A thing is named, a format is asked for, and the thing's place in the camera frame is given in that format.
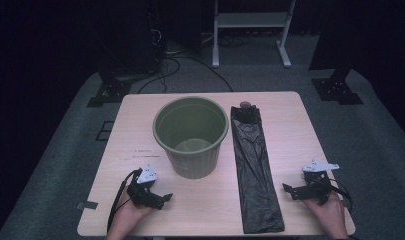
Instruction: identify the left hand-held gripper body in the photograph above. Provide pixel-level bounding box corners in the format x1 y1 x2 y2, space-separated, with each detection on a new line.
126 163 164 208

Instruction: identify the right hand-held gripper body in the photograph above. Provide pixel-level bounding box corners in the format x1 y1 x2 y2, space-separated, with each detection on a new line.
301 159 340 206

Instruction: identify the black garbage bag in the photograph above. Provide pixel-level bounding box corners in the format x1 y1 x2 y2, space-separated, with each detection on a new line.
230 104 286 234

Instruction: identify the green plastic bin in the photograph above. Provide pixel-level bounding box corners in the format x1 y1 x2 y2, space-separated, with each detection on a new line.
152 95 230 180

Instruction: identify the person's left hand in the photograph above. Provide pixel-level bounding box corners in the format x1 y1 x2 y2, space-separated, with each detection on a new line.
106 191 154 236

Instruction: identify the person's right hand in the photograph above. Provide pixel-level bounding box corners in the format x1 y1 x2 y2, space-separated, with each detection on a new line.
303 193 349 238

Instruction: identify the grey tape strip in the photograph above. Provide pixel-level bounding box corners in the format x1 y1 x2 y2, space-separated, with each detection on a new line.
75 200 99 211

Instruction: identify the black stand base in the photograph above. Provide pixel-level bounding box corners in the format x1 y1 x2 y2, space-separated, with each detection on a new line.
310 67 364 106
86 70 133 108

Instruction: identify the dark cabinet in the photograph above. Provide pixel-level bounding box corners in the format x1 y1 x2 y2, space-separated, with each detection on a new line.
98 0 165 81

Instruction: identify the white desk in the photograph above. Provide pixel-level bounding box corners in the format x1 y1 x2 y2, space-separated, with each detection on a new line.
211 0 298 69

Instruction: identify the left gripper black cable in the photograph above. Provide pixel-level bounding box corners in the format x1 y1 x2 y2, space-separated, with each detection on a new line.
106 168 143 233

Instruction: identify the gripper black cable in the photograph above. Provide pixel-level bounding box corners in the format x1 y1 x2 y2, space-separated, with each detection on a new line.
106 168 143 233
329 179 356 213

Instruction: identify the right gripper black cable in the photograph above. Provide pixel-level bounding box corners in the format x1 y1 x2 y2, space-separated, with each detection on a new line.
329 179 356 213

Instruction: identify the black floor cable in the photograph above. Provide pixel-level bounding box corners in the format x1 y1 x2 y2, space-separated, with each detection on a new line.
136 54 234 95

